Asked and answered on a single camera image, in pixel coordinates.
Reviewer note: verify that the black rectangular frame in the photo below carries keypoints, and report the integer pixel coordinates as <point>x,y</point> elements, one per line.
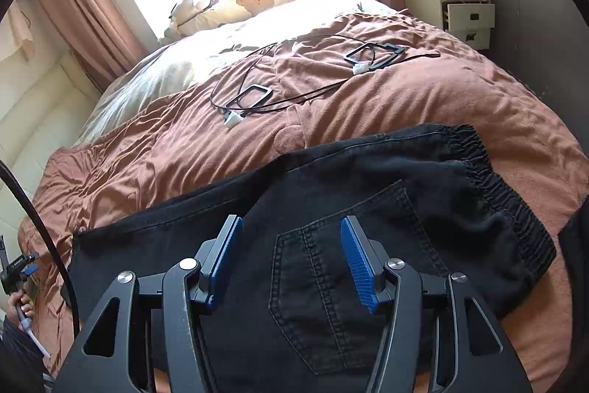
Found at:
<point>395,51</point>
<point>267,98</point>

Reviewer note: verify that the pink curtain beside headboard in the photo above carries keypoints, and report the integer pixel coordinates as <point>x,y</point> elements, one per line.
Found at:
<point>87,15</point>

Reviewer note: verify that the white adapter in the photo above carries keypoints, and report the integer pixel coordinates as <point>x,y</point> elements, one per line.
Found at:
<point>362,68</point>
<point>232,120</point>

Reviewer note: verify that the person's left hand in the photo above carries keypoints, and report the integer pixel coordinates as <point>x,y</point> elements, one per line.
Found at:
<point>18,308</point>

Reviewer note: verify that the person's left forearm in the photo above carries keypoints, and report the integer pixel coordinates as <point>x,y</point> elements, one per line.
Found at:
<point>18,356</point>

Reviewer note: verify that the cream plush toy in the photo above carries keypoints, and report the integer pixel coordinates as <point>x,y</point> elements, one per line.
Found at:
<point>184,13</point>

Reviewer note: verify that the brown blanket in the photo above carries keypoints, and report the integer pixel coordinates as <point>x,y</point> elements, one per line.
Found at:
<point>368,98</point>

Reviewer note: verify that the white nightstand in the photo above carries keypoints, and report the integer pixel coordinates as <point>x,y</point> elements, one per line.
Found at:
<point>428,6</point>

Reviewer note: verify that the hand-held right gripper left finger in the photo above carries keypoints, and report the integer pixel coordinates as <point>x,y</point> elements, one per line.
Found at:
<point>225,264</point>

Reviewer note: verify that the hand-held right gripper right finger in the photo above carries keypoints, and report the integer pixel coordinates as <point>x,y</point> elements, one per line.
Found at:
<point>361,264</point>

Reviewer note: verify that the cream padded headboard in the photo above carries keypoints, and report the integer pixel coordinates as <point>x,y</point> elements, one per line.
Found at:
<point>41,130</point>

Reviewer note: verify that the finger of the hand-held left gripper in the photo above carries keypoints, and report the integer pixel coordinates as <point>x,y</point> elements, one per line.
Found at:
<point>25,262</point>

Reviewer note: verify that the black denim pants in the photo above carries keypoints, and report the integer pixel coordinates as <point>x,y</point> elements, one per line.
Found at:
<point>322,190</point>

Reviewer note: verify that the folded black clothes stack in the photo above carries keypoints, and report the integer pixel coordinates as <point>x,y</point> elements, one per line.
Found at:
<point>575,236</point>

